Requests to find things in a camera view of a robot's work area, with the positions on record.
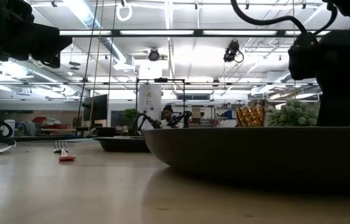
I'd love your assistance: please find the amber patterned glass cup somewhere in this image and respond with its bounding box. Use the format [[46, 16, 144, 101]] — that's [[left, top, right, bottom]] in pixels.
[[235, 106, 266, 128]]

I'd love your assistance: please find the dark grey plate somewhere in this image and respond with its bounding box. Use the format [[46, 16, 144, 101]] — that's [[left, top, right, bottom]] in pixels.
[[93, 136, 151, 154]]

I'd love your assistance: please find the green bushy plant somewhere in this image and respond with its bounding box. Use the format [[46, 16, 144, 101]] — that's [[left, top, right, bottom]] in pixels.
[[265, 99, 319, 128]]

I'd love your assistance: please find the black monitor screen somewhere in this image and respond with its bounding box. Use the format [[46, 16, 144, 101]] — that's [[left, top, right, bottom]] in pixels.
[[82, 93, 109, 123]]

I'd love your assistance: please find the white container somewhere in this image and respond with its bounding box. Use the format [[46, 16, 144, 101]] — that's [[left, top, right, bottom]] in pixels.
[[2, 119, 17, 138]]

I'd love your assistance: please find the large dark bowl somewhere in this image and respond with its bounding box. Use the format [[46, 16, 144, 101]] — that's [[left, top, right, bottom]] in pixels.
[[142, 126, 350, 187]]

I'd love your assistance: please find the round black ceiling fixture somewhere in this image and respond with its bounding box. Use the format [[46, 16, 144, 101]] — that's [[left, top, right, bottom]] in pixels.
[[147, 47, 161, 62]]

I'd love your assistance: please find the small green potted plant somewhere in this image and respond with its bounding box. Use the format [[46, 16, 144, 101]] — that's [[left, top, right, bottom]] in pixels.
[[122, 108, 139, 128]]

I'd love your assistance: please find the white cylindrical column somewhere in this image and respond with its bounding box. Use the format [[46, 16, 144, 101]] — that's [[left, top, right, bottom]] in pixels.
[[137, 84, 163, 130]]

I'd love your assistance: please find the person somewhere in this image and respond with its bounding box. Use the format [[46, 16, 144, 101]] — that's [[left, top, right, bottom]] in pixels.
[[160, 105, 176, 129]]

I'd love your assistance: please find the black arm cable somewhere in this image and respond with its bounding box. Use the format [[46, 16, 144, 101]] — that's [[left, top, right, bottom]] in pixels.
[[230, 0, 339, 35]]

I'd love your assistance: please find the black overhead camera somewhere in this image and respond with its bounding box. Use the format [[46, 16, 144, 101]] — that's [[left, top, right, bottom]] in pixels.
[[223, 40, 245, 63]]

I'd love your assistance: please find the white hanging ring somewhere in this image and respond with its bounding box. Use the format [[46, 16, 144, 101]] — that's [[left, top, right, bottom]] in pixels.
[[116, 0, 134, 22]]

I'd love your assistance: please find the overhead frame light bar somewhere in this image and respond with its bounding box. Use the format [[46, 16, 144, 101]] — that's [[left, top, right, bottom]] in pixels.
[[58, 29, 331, 39]]

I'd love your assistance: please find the fork with orange handle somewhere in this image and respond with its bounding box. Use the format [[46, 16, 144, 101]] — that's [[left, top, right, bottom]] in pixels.
[[53, 139, 77, 162]]

